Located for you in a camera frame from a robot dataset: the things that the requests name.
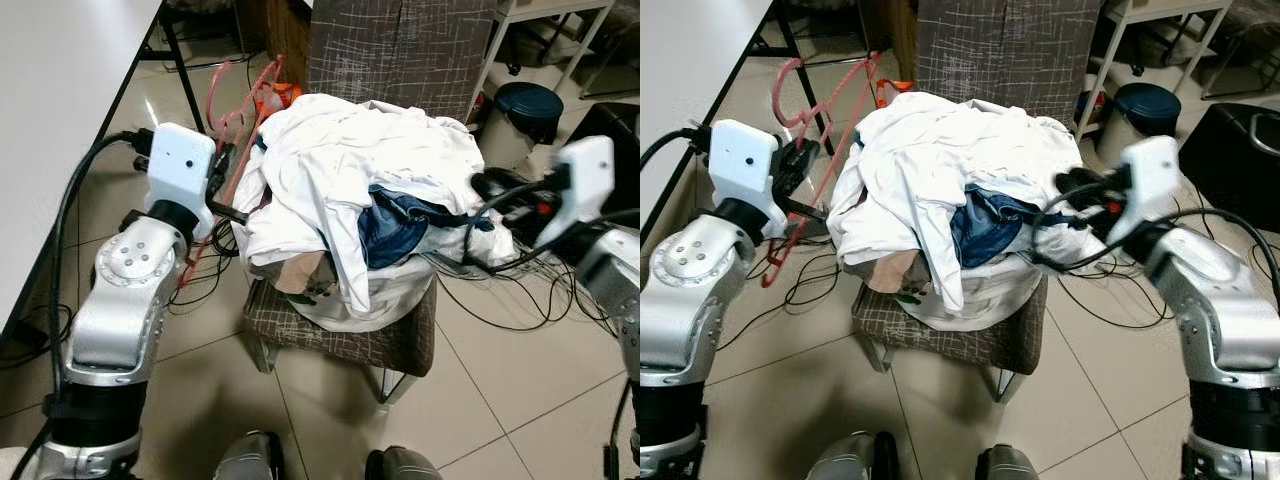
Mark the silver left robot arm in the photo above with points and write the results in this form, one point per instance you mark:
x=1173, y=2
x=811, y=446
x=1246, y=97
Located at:
x=690, y=300
x=120, y=300

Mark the beige patterned garment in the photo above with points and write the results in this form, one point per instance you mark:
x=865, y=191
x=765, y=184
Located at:
x=295, y=275
x=895, y=272

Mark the blue denim garment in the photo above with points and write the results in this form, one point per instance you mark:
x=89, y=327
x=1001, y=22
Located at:
x=385, y=235
x=975, y=235

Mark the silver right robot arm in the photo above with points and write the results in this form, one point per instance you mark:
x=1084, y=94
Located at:
x=620, y=290
x=1220, y=320

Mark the white metal shelf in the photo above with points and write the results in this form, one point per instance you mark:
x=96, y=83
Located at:
x=1170, y=10
x=550, y=9

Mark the cream white garment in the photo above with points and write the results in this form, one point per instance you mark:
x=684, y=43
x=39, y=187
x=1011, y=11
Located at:
x=1040, y=150
x=440, y=150

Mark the brown patterned fabric chair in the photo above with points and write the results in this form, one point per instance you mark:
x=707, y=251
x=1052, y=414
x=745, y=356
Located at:
x=400, y=50
x=1000, y=45

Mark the robot right leg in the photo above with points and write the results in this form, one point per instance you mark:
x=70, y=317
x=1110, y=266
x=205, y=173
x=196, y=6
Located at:
x=400, y=468
x=1010, y=468

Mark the pink red plastic hanger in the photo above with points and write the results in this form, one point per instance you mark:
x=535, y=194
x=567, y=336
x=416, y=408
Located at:
x=209, y=95
x=779, y=90

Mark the white table with black legs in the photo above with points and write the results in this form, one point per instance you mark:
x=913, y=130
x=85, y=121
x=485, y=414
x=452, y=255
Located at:
x=60, y=120
x=690, y=80

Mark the robot left leg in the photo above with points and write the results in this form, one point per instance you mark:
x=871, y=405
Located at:
x=850, y=462
x=248, y=460

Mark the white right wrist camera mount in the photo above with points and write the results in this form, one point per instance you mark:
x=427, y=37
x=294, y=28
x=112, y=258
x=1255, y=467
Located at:
x=580, y=185
x=1150, y=180

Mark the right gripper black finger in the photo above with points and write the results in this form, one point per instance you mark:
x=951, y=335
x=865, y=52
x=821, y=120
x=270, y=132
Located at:
x=485, y=183
x=1065, y=183

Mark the orange plastic bag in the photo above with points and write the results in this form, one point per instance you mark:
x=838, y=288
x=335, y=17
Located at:
x=280, y=97
x=890, y=92

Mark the large white shirt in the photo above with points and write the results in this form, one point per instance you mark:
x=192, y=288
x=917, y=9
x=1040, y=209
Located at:
x=920, y=160
x=320, y=160

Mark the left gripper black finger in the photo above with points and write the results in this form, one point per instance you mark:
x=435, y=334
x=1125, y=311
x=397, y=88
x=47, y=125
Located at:
x=806, y=158
x=220, y=163
x=786, y=163
x=233, y=160

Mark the black box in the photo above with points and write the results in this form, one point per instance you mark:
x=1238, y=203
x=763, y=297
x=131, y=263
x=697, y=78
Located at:
x=615, y=120
x=1240, y=150

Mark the robot leg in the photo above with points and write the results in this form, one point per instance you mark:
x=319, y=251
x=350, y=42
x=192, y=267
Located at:
x=248, y=460
x=400, y=468
x=850, y=462
x=1010, y=468

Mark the grey bin dark blue lid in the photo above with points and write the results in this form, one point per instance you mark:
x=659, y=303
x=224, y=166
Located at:
x=525, y=110
x=1145, y=108

